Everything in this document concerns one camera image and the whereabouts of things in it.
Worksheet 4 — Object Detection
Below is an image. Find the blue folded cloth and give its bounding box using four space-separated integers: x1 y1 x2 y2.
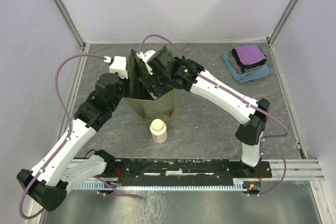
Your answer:
222 52 273 84

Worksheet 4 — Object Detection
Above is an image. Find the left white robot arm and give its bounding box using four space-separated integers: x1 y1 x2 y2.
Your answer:
16 73 130 212

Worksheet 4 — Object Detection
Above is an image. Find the light blue cable duct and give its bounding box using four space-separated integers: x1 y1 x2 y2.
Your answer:
68 179 253 190

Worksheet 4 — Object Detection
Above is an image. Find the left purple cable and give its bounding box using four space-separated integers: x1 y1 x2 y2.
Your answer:
19 54 144 220

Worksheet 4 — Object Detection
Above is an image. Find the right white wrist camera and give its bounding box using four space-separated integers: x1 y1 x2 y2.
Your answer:
136 50 156 75

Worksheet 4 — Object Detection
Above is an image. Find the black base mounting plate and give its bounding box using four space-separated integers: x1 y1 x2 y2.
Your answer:
98 158 272 187

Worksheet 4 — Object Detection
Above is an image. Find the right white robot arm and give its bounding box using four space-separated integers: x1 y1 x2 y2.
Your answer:
136 49 269 177

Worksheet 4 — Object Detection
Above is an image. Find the olive green canvas bag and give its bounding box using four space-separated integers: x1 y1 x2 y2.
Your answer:
123 49 179 124

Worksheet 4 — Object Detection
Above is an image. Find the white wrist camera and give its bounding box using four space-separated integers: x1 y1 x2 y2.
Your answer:
103 56 128 79
136 50 156 75

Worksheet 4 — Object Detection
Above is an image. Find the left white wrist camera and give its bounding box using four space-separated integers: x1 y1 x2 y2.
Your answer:
103 56 128 79

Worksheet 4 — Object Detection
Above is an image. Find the cream round jar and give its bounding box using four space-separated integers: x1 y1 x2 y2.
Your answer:
150 119 167 144

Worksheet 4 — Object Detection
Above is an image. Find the aluminium frame rail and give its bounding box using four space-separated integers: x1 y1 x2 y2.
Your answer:
36 157 326 180

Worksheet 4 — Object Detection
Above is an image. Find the striped folded cloth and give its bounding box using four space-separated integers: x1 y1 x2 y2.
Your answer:
229 47 271 73

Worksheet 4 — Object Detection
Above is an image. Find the purple folded cloth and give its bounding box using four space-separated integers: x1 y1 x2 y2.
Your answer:
232 45 266 67

